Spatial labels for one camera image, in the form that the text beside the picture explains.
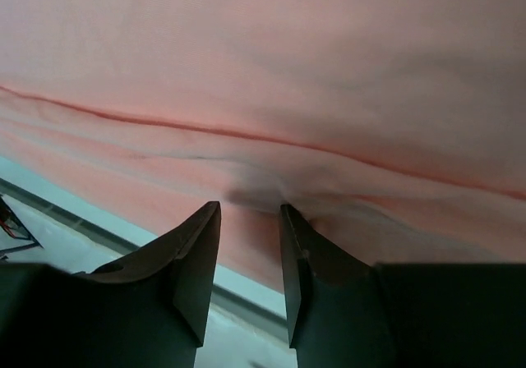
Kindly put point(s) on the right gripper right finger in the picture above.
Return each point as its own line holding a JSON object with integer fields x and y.
{"x": 331, "y": 297}

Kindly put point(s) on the pink t-shirt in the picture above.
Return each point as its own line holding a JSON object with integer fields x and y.
{"x": 396, "y": 126}

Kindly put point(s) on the aluminium table rail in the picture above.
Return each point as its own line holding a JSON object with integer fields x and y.
{"x": 75, "y": 244}

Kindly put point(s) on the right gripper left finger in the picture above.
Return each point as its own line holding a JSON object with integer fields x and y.
{"x": 186, "y": 256}

